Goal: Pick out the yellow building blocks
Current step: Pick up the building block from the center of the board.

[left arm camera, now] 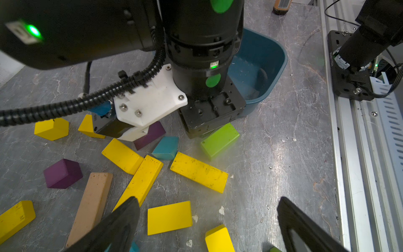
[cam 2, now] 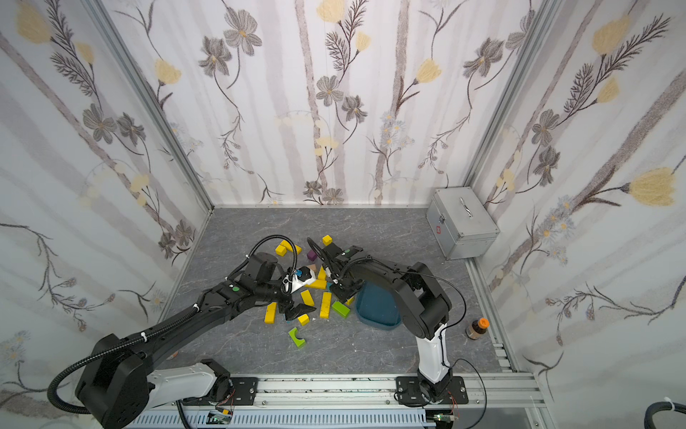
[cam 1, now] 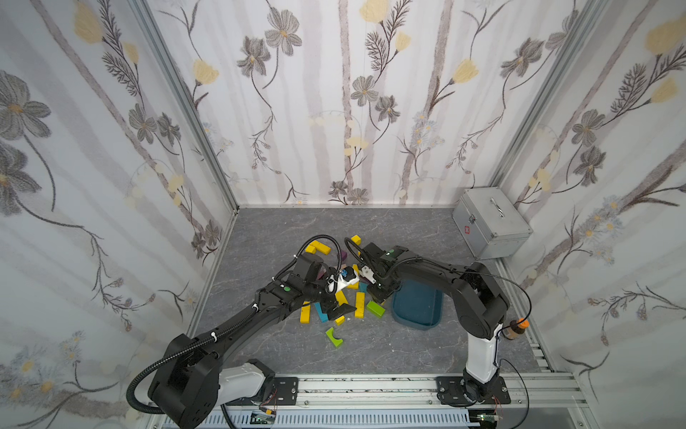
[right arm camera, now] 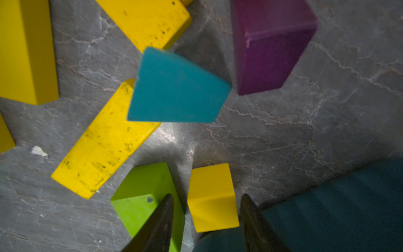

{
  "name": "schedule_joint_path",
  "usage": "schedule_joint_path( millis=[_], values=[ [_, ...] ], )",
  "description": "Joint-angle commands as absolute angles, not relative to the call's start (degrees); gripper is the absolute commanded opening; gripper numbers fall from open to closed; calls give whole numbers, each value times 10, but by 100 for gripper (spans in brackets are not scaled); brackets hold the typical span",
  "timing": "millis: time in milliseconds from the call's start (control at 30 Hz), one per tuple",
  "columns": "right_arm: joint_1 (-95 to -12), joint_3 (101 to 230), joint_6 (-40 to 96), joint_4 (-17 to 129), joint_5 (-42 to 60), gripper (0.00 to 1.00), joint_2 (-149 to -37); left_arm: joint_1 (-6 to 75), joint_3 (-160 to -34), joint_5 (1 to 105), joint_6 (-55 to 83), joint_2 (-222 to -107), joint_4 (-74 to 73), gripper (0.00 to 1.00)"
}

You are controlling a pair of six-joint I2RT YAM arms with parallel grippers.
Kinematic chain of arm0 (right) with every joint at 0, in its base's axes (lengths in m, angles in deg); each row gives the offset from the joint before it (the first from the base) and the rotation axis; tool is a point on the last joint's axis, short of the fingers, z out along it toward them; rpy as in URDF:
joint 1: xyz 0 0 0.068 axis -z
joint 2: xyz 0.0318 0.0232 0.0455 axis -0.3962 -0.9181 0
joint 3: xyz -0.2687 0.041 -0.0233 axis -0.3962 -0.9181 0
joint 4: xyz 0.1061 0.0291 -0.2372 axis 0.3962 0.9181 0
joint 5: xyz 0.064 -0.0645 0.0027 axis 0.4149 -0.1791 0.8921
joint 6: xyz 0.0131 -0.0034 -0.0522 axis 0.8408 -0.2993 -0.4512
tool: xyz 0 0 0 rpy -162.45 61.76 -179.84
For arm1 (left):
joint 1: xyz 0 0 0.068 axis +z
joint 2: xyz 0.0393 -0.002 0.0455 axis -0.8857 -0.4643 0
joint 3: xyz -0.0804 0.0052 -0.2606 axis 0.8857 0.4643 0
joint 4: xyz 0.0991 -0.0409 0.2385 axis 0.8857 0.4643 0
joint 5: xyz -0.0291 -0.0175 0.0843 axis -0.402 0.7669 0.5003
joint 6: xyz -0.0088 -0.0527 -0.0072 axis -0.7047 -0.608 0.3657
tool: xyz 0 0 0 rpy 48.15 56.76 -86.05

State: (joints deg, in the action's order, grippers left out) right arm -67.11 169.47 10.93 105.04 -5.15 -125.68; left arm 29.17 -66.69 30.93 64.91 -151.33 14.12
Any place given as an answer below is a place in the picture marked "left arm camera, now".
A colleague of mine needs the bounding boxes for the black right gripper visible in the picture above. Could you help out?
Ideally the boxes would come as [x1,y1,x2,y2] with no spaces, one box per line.
[178,77,246,139]

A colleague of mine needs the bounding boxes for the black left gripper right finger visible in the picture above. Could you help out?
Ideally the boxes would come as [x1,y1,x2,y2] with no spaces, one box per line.
[277,196,347,252]

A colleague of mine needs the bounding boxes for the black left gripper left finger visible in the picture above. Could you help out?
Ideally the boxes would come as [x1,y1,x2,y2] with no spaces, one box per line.
[65,196,140,252]

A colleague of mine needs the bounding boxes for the short yellow rectangular block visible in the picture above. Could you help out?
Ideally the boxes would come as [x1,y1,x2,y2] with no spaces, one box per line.
[101,139,144,175]

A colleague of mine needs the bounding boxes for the yellow cube block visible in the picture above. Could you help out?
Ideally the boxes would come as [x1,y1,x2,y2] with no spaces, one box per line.
[34,118,69,141]
[78,114,106,139]

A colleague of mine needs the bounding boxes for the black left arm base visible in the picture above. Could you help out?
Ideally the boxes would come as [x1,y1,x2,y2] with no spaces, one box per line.
[327,1,403,101]

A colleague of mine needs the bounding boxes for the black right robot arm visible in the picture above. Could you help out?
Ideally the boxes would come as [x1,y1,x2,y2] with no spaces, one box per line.
[1,1,246,141]

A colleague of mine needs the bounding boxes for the large teal flat block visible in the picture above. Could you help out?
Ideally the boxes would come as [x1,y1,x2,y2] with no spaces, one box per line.
[105,241,140,252]

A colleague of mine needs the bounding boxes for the green rectangular block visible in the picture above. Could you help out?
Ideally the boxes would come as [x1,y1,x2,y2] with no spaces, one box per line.
[200,123,240,160]

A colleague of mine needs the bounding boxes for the tan long block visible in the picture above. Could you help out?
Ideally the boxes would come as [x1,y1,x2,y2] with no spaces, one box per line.
[66,172,113,248]

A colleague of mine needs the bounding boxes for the green arch block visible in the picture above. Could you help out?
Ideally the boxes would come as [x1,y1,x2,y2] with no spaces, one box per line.
[269,247,282,252]

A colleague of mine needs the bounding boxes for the small teal block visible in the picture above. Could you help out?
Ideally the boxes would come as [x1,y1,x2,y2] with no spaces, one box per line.
[152,136,179,160]

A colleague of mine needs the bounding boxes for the flat yellow rectangular block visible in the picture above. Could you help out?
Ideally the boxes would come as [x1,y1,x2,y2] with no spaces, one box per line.
[147,201,193,236]

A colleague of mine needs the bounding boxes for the purple triangular block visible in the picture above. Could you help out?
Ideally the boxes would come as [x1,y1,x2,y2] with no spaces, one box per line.
[133,121,166,150]

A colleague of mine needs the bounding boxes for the long yellow plank block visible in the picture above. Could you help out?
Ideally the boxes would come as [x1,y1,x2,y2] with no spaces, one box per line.
[112,155,164,212]

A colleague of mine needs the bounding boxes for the purple cube block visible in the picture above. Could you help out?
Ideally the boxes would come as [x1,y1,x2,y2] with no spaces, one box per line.
[43,159,83,189]

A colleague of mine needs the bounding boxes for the teal plastic bin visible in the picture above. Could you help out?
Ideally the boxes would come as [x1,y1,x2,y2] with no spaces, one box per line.
[228,28,288,117]

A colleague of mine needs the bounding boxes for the small yellow block front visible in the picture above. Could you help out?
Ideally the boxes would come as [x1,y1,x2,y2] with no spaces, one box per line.
[205,224,235,252]

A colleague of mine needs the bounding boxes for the yellow long block left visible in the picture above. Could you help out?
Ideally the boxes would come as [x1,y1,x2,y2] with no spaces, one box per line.
[1,201,36,244]

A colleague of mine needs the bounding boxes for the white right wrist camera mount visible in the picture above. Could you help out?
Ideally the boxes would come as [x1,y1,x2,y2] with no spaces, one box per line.
[113,64,188,142]

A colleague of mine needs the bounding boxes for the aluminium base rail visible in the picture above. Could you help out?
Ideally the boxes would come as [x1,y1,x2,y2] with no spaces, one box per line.
[318,1,403,252]

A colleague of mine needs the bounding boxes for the black corrugated cable conduit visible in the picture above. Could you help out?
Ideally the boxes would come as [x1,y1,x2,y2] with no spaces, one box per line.
[0,47,166,128]

